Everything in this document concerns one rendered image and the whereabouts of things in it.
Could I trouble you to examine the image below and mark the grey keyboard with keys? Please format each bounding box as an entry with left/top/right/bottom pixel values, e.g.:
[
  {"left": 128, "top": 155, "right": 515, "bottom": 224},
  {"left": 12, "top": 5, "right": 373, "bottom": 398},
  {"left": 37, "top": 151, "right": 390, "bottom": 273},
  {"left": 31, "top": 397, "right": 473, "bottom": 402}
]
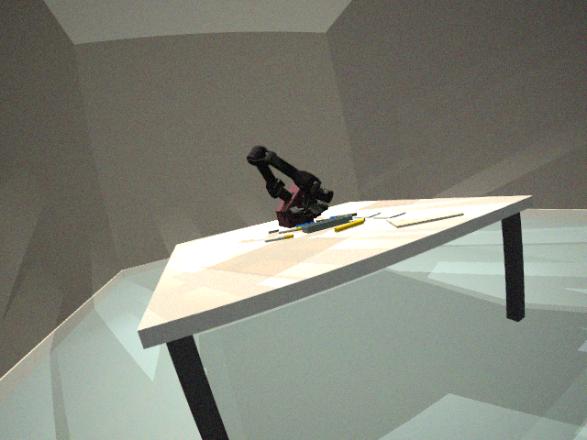
[{"left": 301, "top": 214, "right": 353, "bottom": 234}]

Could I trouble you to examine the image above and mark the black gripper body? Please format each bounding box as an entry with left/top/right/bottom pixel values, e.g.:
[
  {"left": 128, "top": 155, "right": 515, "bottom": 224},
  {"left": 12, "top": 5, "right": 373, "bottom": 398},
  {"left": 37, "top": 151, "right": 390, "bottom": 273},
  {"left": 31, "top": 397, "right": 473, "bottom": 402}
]
[{"left": 289, "top": 196, "right": 328, "bottom": 219}]

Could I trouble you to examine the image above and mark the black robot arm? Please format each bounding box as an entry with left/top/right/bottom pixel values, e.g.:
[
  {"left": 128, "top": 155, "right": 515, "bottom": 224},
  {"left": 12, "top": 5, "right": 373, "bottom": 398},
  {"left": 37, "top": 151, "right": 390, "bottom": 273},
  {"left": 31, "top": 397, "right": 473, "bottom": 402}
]
[{"left": 247, "top": 145, "right": 334, "bottom": 218}]

